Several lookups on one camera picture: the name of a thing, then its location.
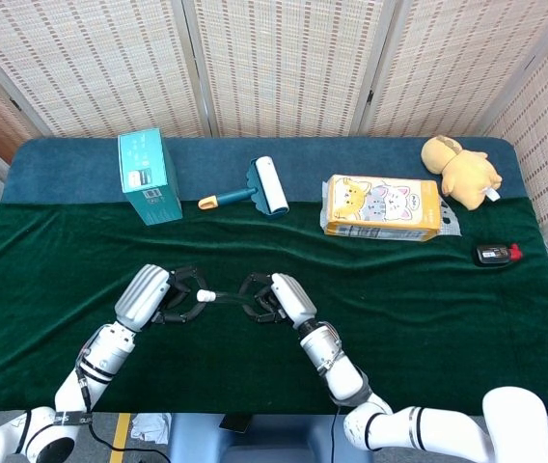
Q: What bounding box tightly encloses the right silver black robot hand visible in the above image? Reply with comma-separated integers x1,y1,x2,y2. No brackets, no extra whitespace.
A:
238,272,318,332

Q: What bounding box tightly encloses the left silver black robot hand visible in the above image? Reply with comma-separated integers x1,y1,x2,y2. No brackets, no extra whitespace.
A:
113,263,207,334

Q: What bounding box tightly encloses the clear glass test tube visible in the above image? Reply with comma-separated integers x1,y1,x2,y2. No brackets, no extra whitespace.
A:
213,290,256,307

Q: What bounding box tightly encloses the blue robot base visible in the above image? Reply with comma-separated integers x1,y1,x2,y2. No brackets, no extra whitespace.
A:
166,412,375,463

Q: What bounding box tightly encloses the teal cardboard box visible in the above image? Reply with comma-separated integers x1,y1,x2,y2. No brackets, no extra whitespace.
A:
117,127,184,227

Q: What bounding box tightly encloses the yellow cat tissue pack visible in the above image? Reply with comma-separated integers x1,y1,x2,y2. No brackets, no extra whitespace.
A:
320,174,443,242

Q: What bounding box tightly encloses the crumpled white paper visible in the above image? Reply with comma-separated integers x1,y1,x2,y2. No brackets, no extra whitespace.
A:
130,412,173,444

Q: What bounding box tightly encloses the dark green velvet cloth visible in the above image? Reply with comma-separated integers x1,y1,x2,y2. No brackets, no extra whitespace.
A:
0,197,548,419

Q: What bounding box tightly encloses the yellow floor tape strip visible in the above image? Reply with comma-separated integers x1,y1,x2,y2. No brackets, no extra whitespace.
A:
108,413,132,463

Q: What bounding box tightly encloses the blue table cloth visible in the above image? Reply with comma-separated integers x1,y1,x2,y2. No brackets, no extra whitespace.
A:
1,136,531,206

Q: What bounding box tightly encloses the black device with red cap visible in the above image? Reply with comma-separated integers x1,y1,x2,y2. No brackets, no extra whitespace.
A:
472,242,524,266

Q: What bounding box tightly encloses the yellow plush toy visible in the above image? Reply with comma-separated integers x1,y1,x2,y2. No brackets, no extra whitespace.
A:
421,135,504,211

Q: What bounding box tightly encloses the teal lint roller orange handle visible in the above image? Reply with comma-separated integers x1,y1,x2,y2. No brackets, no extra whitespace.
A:
197,155,290,221

